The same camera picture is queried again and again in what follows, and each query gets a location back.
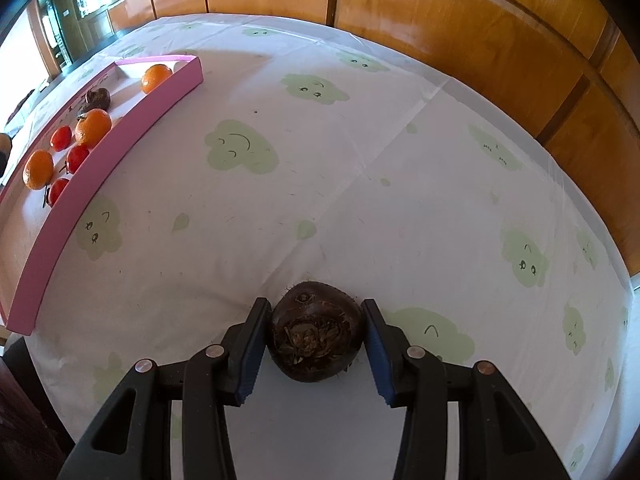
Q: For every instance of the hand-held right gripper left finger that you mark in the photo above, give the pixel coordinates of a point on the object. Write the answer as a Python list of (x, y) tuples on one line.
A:
[(252, 355)]

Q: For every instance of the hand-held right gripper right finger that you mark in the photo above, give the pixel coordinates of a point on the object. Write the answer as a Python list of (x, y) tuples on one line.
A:
[(375, 355)]

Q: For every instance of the dark brown water chestnut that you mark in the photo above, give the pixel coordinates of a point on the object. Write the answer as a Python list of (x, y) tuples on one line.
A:
[(96, 99), (315, 335)]

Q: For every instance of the pink shallow tray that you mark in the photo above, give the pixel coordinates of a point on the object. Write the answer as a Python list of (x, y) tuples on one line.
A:
[(100, 180)]

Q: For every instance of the red cherry tomato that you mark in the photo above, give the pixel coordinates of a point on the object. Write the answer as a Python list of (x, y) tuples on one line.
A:
[(77, 158), (56, 191)]

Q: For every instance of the orange mandarin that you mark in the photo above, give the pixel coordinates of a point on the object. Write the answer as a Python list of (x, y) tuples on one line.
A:
[(156, 78), (38, 169), (93, 126)]

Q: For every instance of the large red tomato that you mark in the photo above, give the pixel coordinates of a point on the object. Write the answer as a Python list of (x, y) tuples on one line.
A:
[(61, 137)]

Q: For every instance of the white green-printed tablecloth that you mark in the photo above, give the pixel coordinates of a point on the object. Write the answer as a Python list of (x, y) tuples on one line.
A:
[(350, 185)]

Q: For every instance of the wooden glass door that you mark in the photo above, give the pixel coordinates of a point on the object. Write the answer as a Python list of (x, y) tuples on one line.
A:
[(60, 25)]

